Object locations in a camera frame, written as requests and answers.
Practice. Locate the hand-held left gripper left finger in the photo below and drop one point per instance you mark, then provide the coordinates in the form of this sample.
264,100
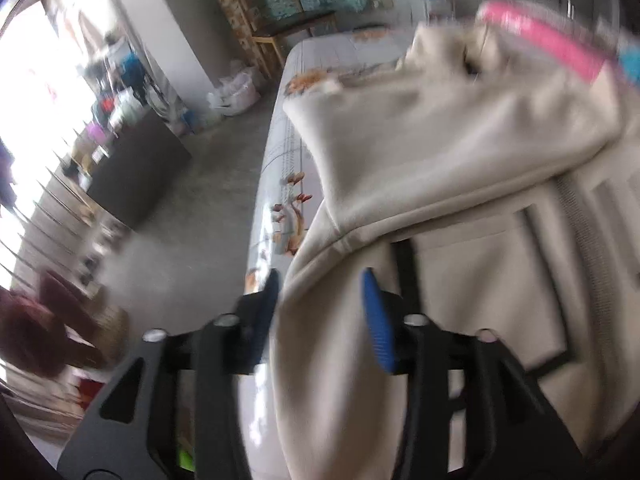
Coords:
265,310

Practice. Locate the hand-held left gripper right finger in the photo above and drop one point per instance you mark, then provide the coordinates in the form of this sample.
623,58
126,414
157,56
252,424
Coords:
377,325

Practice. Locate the beige zip jacket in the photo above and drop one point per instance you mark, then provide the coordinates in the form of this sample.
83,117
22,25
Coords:
450,135

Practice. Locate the bed with printed sheet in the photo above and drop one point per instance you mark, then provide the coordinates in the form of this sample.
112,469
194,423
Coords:
285,160

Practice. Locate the black cabinet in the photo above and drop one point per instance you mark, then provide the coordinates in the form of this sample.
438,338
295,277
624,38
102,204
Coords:
135,170

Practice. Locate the white plastic bags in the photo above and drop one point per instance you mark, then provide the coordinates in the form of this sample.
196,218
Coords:
235,92

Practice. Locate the pink plastic cup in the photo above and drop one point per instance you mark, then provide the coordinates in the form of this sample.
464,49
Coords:
97,135

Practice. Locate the wooden chair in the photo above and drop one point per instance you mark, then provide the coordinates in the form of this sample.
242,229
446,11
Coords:
295,22

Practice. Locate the patterned wooden shelf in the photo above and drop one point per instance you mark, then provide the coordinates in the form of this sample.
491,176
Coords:
235,15

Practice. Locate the pink floral blanket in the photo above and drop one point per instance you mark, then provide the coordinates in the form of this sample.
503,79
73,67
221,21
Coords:
550,40

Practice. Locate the wall socket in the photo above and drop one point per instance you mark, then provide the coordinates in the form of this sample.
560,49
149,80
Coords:
382,5

